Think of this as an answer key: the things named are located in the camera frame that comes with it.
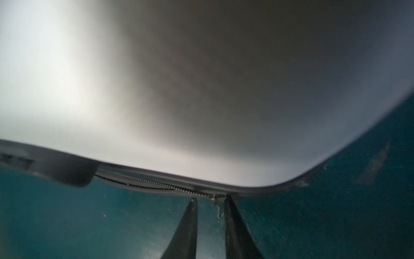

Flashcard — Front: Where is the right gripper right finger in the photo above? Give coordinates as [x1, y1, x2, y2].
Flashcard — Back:
[224, 195, 264, 259]

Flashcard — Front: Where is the white hard-shell suitcase black lining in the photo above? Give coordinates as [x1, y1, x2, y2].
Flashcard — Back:
[1, 1, 414, 194]

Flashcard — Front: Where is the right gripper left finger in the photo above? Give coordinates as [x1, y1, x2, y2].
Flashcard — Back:
[161, 198, 198, 259]

